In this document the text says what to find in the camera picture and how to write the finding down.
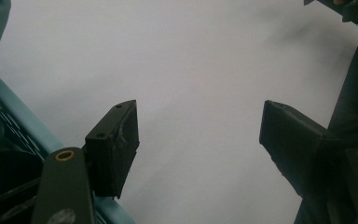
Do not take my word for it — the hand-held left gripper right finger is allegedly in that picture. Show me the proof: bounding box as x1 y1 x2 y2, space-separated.
259 100 349 198

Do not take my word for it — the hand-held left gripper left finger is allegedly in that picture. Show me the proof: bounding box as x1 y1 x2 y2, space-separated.
85 99 140 200

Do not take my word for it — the light blue plastic basket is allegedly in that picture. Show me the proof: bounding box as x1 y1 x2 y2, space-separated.
0 68 136 224

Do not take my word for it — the white table cover sheet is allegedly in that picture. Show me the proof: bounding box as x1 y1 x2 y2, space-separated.
0 0 358 224

